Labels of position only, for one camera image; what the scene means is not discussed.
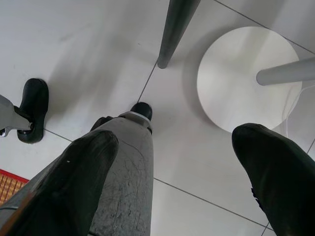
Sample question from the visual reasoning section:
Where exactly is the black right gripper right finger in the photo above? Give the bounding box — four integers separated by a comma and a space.
232, 122, 315, 236

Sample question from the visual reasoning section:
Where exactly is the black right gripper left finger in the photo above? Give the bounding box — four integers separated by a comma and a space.
4, 130, 120, 236

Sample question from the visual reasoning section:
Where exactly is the silver robot right leg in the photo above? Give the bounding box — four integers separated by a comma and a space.
87, 111, 155, 236

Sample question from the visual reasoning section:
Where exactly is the silver robot leg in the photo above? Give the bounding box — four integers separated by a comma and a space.
87, 111, 155, 236
0, 94, 34, 137

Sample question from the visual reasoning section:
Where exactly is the red woven mat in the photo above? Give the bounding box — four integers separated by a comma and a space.
0, 169, 30, 206

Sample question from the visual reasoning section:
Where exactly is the silver robot left leg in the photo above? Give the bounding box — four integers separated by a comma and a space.
0, 94, 34, 137

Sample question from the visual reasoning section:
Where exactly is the black robot right foot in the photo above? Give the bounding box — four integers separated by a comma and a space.
129, 102, 153, 122

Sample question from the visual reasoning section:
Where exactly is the grey metal table leg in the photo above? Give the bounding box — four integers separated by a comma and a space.
255, 57, 315, 87
157, 0, 200, 69

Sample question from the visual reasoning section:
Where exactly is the white round floor base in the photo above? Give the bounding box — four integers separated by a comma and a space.
196, 26, 303, 131

